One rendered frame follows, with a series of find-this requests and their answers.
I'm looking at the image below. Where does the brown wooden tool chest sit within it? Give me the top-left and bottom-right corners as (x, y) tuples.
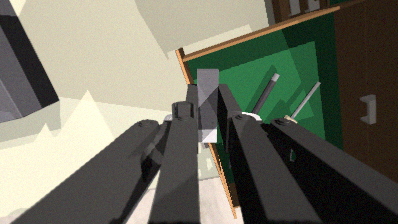
(175, 0), (398, 183)

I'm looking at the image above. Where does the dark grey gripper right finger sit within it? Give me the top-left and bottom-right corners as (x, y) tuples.
(217, 84), (398, 224)

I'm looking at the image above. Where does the cream-handled screwdriver with red band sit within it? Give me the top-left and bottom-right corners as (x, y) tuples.
(284, 82), (321, 123)

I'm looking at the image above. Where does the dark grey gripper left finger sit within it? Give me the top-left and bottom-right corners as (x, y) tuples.
(10, 84), (201, 224)

